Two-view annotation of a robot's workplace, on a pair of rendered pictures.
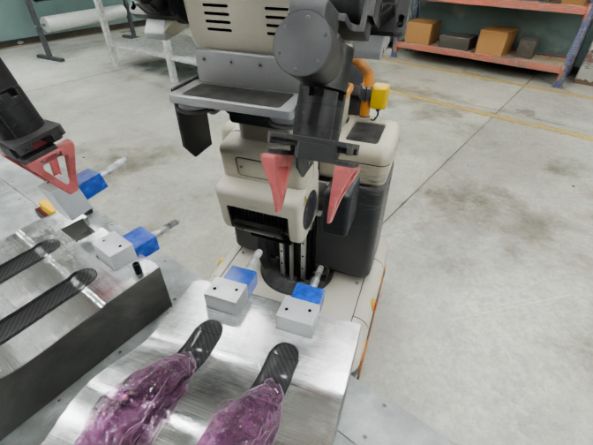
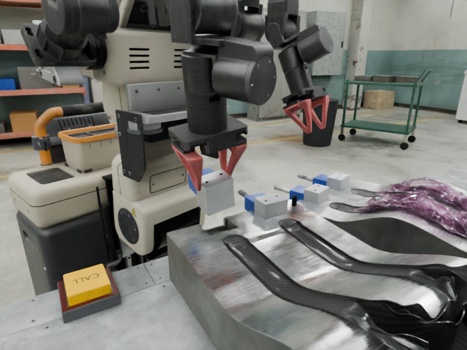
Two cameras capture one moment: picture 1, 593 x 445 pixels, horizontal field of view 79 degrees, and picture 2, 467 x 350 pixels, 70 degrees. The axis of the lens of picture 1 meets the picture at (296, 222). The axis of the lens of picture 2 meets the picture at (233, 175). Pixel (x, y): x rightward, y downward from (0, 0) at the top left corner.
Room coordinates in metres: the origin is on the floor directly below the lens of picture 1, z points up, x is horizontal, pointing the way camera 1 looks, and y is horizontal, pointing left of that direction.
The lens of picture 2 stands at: (0.25, 0.81, 1.16)
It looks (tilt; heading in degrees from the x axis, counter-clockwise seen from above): 20 degrees down; 292
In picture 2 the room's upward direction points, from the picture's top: straight up
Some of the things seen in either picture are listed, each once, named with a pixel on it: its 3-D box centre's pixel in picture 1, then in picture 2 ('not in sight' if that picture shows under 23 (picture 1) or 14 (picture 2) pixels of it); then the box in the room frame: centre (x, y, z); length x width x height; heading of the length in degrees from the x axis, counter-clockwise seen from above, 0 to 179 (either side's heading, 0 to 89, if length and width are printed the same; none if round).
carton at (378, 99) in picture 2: not in sight; (378, 99); (0.11, -8.00, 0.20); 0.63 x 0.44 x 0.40; 50
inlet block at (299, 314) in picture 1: (308, 297); (320, 181); (0.35, -0.02, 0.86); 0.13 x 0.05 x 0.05; 161
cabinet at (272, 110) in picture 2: not in sight; (276, 67); (2.01, -5.63, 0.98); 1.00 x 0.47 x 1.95; 50
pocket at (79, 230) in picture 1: (86, 237); (217, 235); (0.46, 0.36, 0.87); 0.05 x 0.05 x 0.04; 53
